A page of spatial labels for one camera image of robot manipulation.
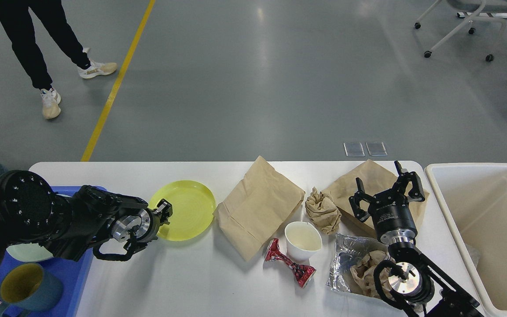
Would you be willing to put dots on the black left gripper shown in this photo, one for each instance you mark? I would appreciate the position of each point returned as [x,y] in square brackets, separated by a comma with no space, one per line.
[144,223]

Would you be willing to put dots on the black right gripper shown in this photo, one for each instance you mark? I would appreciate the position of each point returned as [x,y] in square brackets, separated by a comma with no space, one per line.
[390,212]

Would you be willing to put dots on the yellow plastic plate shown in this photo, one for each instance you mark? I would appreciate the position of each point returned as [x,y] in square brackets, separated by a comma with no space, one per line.
[193,206]

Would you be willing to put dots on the dark teal mug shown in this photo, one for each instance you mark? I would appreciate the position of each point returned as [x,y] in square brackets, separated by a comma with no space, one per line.
[31,288]

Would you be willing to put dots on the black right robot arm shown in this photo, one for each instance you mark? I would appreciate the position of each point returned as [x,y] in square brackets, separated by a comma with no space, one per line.
[407,279]

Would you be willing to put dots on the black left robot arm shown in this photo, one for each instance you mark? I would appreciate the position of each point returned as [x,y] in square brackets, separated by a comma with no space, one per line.
[31,212]

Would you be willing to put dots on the brown paper bag right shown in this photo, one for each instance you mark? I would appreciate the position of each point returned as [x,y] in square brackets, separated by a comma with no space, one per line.
[375,178]

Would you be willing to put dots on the crumpled brown paper ball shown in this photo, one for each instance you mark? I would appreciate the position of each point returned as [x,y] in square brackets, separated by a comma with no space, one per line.
[323,213]

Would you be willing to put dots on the crumpled brown paper on foil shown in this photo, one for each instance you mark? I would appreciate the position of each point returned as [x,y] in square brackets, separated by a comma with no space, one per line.
[363,272]

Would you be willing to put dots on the white paper cup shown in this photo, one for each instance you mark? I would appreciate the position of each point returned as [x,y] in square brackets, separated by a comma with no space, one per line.
[303,240]

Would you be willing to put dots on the large brown paper bag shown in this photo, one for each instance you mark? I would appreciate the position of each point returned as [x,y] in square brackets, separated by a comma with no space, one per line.
[256,207]

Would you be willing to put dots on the white plastic bin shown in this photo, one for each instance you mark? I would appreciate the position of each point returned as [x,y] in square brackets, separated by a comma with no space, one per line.
[473,199]

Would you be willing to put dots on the crushed red can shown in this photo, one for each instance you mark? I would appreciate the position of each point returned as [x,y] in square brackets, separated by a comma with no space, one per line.
[302,273]

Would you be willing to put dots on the blue plastic tray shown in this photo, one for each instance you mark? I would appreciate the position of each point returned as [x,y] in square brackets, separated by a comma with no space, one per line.
[72,274]

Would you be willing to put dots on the pale green plate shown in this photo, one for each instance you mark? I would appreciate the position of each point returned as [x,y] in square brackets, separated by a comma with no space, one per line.
[29,252]

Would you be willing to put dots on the white office chair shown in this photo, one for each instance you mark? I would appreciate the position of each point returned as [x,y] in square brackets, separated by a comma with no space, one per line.
[475,10]

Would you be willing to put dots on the person in black trousers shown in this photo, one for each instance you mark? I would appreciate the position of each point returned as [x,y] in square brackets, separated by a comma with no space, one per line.
[17,22]

